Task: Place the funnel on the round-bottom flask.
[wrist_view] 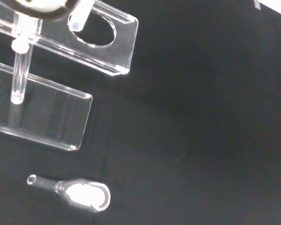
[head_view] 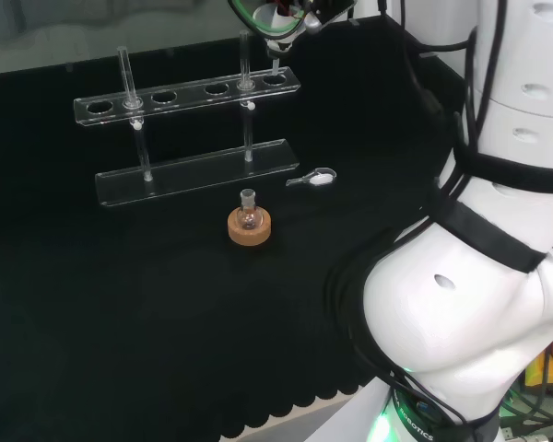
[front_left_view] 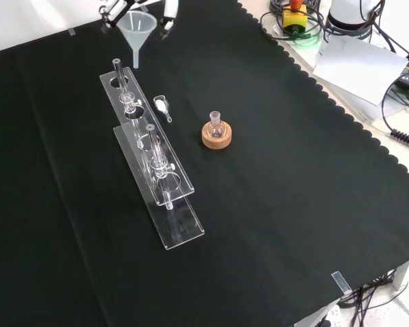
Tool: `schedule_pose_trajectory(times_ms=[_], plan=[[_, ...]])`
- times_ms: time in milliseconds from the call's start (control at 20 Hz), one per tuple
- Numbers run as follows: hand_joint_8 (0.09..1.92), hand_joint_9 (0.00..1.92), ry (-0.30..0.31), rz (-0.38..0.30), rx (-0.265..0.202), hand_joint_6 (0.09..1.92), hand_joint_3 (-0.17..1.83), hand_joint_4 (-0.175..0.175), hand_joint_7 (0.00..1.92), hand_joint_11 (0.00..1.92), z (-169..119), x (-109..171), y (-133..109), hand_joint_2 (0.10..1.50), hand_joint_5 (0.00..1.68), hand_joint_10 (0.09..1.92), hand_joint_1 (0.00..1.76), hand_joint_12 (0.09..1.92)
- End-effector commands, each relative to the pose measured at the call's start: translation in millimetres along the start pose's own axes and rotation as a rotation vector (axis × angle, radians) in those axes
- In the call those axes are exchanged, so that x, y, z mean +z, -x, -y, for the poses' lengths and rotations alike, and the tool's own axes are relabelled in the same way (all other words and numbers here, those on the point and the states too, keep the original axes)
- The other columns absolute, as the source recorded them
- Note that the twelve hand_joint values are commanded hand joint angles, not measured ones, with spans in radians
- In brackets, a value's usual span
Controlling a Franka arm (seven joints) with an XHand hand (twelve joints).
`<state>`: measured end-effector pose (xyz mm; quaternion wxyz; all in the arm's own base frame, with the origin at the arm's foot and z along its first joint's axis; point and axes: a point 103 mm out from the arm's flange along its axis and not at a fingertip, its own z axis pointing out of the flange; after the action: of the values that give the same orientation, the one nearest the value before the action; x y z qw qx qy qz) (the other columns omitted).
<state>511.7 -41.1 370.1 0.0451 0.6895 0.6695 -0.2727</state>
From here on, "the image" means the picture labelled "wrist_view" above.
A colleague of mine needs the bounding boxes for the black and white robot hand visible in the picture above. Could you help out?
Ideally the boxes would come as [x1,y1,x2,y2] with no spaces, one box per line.
[10,0,81,20]

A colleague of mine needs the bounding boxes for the clear acrylic funnel stand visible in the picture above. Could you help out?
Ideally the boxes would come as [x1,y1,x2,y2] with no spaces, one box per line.
[0,0,139,151]

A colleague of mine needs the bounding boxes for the glass weighing funnel with powder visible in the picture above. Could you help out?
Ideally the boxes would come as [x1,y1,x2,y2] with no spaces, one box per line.
[27,173,111,213]

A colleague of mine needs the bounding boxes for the black bench cloth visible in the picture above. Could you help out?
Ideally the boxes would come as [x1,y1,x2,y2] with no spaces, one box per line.
[0,0,281,225]

